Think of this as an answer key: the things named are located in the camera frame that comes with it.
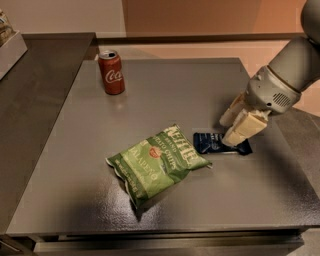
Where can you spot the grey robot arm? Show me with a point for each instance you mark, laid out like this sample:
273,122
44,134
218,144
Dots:
301,55

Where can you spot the dark side counter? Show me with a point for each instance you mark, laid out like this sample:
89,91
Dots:
32,94

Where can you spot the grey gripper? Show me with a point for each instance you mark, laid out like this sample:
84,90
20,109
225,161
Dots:
269,90

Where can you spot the white box with snacks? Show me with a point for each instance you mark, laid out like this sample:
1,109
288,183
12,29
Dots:
12,45

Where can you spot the dark blue RXBAR wrapper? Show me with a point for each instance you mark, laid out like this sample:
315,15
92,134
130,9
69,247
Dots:
211,143

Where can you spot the red Coca-Cola can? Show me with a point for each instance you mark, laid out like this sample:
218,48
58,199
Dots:
111,71

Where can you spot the green jalapeno chip bag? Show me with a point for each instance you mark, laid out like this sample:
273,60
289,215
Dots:
156,163

